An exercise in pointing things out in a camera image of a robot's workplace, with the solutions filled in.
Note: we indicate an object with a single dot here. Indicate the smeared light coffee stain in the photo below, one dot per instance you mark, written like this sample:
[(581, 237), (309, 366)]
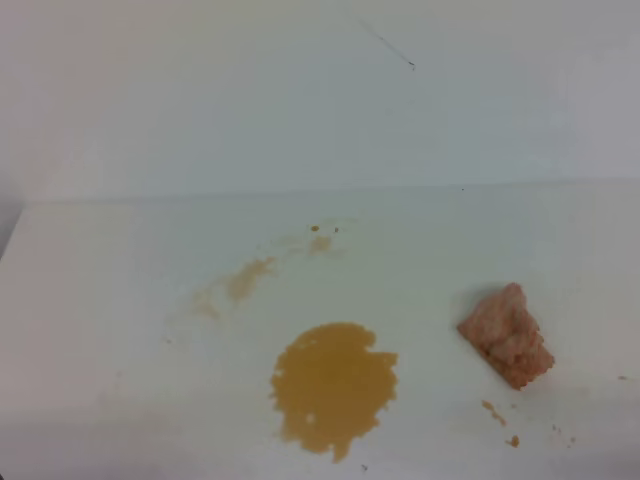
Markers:
[(228, 292)]

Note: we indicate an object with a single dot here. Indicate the large brown coffee puddle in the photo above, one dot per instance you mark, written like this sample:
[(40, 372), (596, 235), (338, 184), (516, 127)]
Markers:
[(329, 385)]

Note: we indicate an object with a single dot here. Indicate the small coffee drips right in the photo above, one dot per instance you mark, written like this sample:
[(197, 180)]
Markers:
[(514, 440)]

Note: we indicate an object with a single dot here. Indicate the pinkish-brown rag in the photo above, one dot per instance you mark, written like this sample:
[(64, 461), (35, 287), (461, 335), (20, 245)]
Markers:
[(504, 333)]

